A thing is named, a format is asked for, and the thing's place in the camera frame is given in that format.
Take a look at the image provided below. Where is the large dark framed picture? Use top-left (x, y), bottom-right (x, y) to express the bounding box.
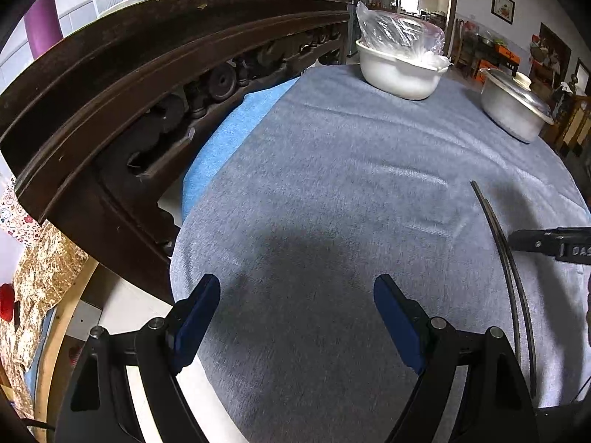
top-left (538, 22), bottom-right (573, 79)

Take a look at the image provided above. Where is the particle board panel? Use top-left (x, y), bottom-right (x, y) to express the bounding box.
top-left (0, 221), bottom-right (88, 420)

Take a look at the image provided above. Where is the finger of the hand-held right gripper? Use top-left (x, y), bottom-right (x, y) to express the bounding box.
top-left (509, 227), bottom-right (561, 259)

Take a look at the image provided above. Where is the grey tablecloth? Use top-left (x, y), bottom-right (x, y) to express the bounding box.
top-left (168, 65), bottom-right (591, 443)

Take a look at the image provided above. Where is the aluminium pot lid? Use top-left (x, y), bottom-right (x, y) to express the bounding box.
top-left (479, 67), bottom-right (555, 125)

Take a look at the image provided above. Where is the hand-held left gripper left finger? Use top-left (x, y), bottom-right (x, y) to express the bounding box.
top-left (55, 273), bottom-right (222, 443)

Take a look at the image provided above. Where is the floral patterned cloth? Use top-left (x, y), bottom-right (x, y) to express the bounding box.
top-left (0, 180), bottom-right (44, 245)

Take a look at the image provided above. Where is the red round object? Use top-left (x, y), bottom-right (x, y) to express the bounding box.
top-left (0, 283), bottom-right (17, 321)

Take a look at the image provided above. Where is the dark carved wooden chair back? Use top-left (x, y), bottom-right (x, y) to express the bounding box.
top-left (0, 0), bottom-right (352, 305)

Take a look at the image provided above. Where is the clear plastic bag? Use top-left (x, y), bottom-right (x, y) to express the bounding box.
top-left (355, 1), bottom-right (451, 68)

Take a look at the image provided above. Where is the light carved wooden chair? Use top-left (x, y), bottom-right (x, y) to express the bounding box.
top-left (540, 78), bottom-right (591, 158)

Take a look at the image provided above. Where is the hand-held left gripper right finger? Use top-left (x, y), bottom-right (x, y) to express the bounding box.
top-left (373, 274), bottom-right (539, 443)

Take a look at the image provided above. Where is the light blue under cloth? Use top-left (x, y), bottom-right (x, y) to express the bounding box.
top-left (181, 76), bottom-right (301, 222)

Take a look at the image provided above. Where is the orange box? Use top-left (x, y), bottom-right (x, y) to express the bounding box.
top-left (494, 44), bottom-right (520, 68)

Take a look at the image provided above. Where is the purple cylinder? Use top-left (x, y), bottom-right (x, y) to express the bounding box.
top-left (25, 0), bottom-right (65, 58)

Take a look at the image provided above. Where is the small framed wall picture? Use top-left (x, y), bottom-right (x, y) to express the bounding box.
top-left (491, 0), bottom-right (515, 25)

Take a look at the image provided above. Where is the aluminium cooking pot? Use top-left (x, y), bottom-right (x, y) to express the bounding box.
top-left (480, 80), bottom-right (552, 144)

